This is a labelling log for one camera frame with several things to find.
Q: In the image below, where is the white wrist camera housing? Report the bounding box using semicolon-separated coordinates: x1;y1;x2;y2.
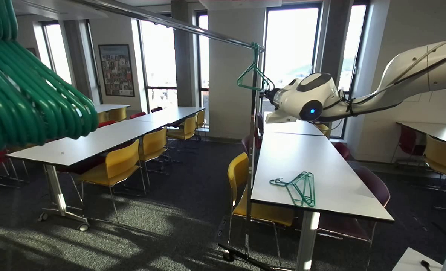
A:
264;109;298;125

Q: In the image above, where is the bundle of green hangers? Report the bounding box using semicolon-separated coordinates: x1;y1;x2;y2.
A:
0;0;101;158

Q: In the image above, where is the metal clothes rack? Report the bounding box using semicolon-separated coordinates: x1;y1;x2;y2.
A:
74;0;277;271

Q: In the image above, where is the white robot base platform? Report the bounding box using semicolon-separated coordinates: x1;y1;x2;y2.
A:
392;246;444;271

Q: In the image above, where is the white rectangular table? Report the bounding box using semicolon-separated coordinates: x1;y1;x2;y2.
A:
131;106;205;130
93;103;131;116
6;113;170;234
396;119;446;148
250;133;395;271
261;110;327;139

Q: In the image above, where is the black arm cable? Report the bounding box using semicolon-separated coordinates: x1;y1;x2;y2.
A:
333;37;446;119

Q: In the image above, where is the maroon chair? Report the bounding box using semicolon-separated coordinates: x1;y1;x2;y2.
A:
240;131;262;158
331;140;356;163
396;125;428;158
316;163;393;247

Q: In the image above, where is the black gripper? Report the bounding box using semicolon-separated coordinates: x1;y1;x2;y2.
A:
258;88;285;106

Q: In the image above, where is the large framed wall picture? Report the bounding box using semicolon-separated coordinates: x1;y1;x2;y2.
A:
98;43;137;100

